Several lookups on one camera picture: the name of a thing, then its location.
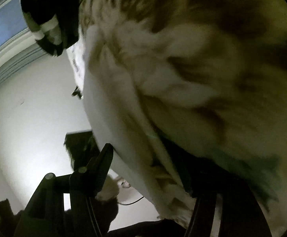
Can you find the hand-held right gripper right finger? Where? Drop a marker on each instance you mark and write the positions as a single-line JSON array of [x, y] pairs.
[[205, 212]]

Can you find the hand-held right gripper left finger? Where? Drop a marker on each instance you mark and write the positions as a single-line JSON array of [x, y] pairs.
[[101, 163]]

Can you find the striped clothes stack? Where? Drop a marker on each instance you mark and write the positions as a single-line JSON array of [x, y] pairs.
[[49, 5]]

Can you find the dark cloth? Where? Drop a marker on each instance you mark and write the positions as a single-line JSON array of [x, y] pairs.
[[78, 145]]

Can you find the floral bed sheet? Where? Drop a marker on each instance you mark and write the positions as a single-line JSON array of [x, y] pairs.
[[207, 54]]

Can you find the white framed window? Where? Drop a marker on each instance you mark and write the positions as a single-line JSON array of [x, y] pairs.
[[2, 27]]

